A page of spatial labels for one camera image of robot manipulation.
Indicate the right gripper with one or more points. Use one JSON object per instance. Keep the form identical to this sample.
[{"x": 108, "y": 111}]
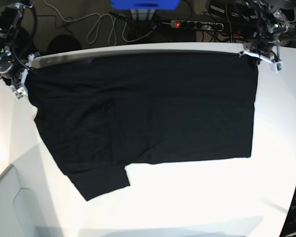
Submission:
[{"x": 15, "y": 71}]

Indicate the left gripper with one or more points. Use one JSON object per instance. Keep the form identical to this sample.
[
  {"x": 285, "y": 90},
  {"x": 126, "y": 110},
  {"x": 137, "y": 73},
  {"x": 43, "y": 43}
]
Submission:
[{"x": 262, "y": 49}]

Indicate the black T-shirt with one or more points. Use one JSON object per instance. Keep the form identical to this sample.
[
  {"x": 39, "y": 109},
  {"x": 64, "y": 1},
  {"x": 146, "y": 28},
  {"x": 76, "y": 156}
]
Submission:
[{"x": 100, "y": 115}]

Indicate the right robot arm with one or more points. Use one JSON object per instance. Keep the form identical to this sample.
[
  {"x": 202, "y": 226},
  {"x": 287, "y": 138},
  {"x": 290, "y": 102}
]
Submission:
[{"x": 15, "y": 54}]

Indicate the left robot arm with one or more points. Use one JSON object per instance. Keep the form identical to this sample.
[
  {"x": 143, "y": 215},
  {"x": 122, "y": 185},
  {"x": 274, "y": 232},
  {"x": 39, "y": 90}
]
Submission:
[{"x": 271, "y": 24}]

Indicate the white power strip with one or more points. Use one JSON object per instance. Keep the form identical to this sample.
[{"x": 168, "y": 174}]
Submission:
[{"x": 197, "y": 25}]

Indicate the blue box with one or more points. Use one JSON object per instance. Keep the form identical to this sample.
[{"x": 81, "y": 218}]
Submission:
[{"x": 145, "y": 4}]

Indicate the grey side panel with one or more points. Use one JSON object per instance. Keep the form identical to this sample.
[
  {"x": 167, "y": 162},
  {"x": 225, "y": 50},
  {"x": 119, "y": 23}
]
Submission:
[{"x": 21, "y": 215}]

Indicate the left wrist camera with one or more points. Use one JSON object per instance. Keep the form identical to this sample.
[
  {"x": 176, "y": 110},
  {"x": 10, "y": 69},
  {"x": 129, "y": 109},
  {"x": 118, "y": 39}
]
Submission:
[{"x": 277, "y": 66}]

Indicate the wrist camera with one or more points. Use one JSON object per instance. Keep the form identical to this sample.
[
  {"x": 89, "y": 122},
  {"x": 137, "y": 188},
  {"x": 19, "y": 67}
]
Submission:
[
  {"x": 277, "y": 66},
  {"x": 20, "y": 93}
]

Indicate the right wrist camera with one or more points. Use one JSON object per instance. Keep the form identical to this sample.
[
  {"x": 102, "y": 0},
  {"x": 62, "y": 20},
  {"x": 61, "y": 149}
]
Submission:
[{"x": 20, "y": 93}]

